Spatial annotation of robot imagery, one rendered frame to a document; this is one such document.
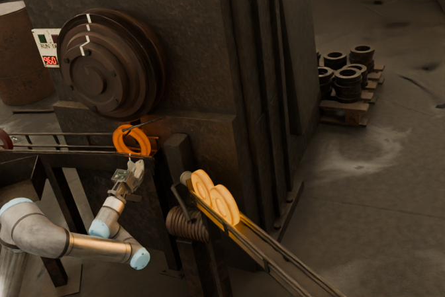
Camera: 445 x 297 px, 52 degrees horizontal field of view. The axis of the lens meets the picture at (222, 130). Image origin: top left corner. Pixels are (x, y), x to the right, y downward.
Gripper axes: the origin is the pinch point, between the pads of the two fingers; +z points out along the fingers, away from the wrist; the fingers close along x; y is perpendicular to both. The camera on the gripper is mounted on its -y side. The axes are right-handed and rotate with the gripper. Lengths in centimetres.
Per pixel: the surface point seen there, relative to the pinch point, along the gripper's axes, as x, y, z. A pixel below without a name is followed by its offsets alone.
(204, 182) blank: -33.3, 4.0, -7.0
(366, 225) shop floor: -81, -92, 40
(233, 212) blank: -49, 5, -17
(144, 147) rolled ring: 5.1, -3.1, 10.5
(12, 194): 65, -10, -21
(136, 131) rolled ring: 7.8, 3.3, 13.4
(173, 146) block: -11.4, 1.3, 9.6
